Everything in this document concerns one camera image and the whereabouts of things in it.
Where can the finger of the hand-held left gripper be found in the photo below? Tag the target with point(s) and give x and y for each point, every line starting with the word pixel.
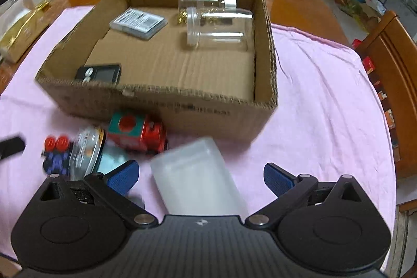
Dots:
pixel 11 147

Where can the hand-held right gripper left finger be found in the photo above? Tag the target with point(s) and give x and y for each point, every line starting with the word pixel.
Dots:
pixel 123 176

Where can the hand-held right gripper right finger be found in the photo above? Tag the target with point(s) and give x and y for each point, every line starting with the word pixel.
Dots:
pixel 278 179

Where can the red toy train engine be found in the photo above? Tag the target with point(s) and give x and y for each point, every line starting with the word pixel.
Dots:
pixel 136 133

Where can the black purple toy train car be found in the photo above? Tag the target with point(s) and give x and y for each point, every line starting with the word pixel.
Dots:
pixel 57 157

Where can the round metal-rimmed tin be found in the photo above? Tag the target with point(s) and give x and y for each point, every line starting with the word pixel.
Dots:
pixel 85 149

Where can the translucent white plastic box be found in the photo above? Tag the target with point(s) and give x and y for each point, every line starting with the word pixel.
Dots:
pixel 195 180

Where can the cardboard box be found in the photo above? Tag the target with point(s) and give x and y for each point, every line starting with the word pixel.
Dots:
pixel 195 115

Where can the black digital timer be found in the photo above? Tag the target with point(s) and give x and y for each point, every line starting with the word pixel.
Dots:
pixel 101 72

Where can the clear labelled card case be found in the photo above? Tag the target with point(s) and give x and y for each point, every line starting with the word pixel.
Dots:
pixel 138 22

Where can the clear plastic jar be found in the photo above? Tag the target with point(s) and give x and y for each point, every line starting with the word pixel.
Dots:
pixel 221 29

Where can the clear bottle of gold pins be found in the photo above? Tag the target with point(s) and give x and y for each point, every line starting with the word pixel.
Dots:
pixel 208 1

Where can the pink towel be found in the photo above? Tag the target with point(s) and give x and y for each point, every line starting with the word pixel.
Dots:
pixel 325 102

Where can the gold tissue pack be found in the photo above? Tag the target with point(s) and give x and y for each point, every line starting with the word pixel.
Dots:
pixel 22 30

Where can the large clear jar black lid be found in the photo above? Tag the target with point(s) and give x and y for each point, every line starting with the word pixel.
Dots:
pixel 14 1

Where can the stack of red packages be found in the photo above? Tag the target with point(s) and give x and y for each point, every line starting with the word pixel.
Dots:
pixel 369 64

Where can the wooden chair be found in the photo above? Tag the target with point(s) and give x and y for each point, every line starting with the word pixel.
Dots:
pixel 394 76

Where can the pile of cardboard boxes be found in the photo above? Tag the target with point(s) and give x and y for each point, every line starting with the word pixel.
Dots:
pixel 358 2

